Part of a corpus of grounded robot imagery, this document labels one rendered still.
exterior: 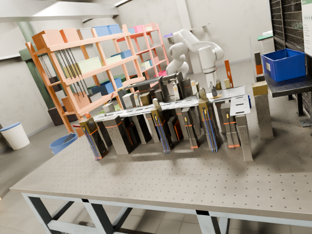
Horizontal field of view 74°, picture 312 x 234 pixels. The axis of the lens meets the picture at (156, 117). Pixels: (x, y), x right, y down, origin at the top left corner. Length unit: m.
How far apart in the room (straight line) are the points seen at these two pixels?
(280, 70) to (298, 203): 0.76
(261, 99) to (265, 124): 0.17
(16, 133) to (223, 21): 7.20
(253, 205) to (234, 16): 7.34
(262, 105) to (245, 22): 6.72
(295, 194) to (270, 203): 0.11
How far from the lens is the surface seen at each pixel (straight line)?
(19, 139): 6.72
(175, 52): 1.79
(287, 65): 1.48
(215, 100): 1.46
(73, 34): 4.27
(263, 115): 1.44
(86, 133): 1.83
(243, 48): 8.10
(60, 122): 7.44
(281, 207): 1.06
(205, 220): 1.24
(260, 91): 1.38
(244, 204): 1.07
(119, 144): 1.75
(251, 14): 8.02
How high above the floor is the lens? 1.46
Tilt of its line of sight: 18 degrees down
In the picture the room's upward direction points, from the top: 18 degrees counter-clockwise
